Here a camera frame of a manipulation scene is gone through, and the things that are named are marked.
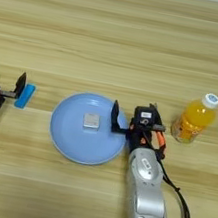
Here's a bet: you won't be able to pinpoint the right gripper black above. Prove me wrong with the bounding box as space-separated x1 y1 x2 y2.
107 96 171 143

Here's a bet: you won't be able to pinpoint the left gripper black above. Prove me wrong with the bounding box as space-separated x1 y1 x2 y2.
0 66 29 103

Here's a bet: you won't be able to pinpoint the orange black needle-nose pliers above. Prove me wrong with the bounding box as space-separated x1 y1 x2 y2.
146 128 171 161

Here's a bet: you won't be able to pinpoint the small black silver cube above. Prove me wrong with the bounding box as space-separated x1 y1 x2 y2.
82 111 103 131

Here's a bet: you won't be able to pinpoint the right gripper labelled black box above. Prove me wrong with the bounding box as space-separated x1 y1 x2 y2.
130 104 160 131

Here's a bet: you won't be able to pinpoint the blue rectangular eraser block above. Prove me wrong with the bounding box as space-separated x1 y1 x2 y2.
13 81 38 112

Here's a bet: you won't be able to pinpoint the orange juice bottle white cap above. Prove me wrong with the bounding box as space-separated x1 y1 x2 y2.
168 87 218 149

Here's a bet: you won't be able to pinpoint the light blue round plate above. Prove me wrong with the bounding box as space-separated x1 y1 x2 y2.
44 87 135 172

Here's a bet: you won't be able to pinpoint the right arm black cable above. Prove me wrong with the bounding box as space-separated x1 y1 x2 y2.
126 130 207 218

